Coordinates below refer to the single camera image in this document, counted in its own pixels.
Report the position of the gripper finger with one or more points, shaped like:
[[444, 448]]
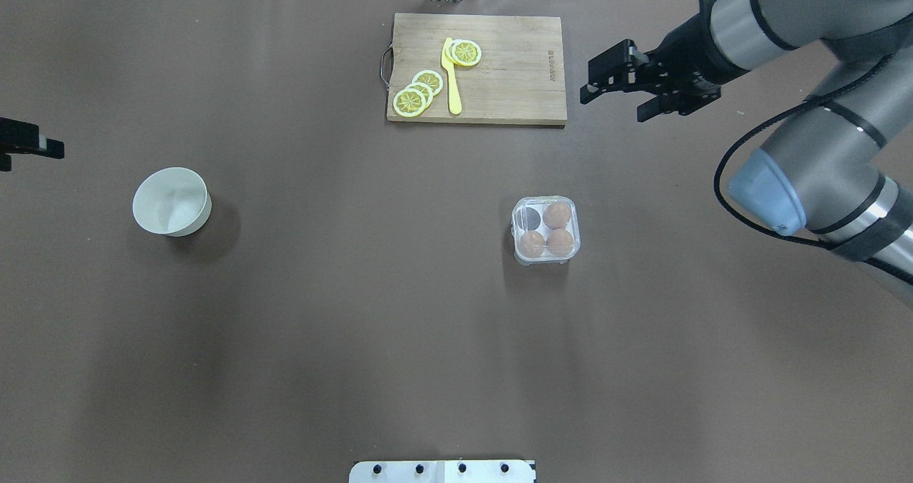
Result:
[[18, 137]]

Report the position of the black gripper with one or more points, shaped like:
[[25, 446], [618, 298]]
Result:
[[686, 56]]

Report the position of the clear plastic egg box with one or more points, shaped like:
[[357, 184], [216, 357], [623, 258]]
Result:
[[527, 215]]

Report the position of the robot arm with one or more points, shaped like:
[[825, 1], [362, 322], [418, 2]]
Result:
[[804, 176]]

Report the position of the brown egg in box front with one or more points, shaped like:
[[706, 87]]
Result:
[[560, 243]]

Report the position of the white bowl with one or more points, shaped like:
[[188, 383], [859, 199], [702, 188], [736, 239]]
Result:
[[173, 202]]

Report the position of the lemon slice by knife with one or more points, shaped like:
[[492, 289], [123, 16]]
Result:
[[463, 52]]

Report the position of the wooden cutting board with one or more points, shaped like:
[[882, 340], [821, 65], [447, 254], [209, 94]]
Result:
[[518, 82]]

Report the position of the lemon slice middle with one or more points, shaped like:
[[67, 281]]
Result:
[[425, 90]]

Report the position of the white pillar mount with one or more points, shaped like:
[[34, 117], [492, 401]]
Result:
[[445, 470]]

